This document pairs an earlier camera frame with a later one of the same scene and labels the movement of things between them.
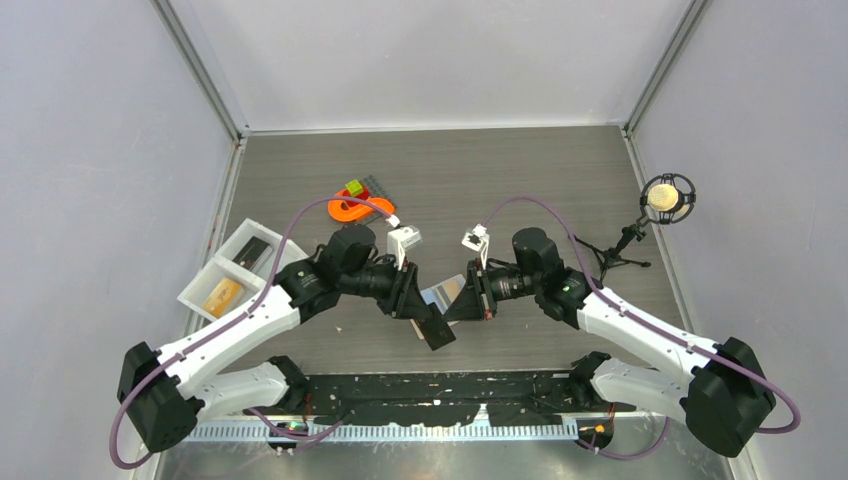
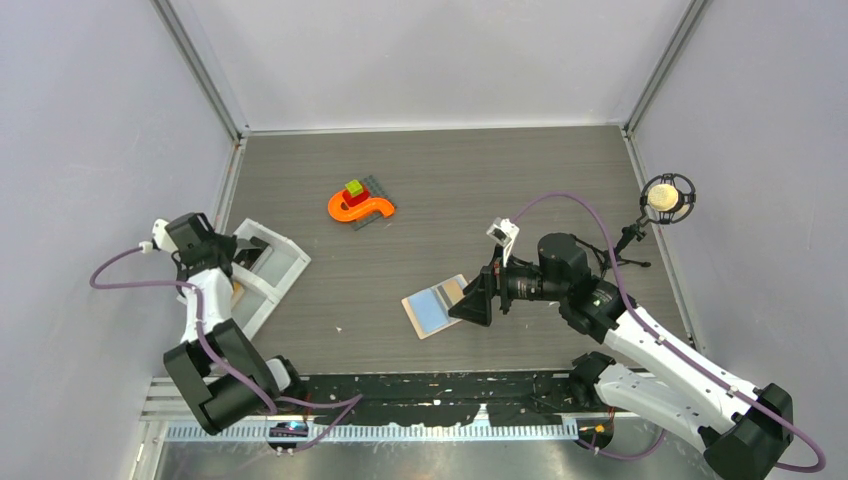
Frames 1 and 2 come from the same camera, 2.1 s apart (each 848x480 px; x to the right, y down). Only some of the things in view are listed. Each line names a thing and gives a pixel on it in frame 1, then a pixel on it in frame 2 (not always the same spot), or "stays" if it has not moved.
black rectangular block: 435,329 -> 248,257
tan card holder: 444,294 stays
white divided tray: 226,285 stays
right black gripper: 477,300 stays
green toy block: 354,187 stays
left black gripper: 404,299 -> 229,245
